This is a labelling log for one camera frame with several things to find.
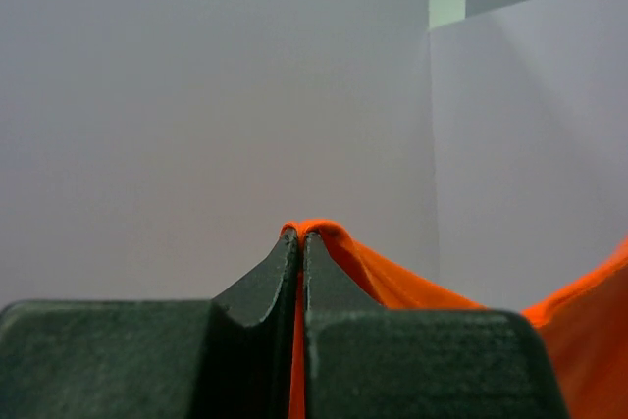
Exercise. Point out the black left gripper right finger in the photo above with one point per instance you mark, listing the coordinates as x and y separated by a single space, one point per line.
363 360

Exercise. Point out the orange t shirt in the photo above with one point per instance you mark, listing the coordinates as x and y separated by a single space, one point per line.
583 325

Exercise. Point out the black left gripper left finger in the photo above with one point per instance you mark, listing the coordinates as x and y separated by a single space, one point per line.
224 357

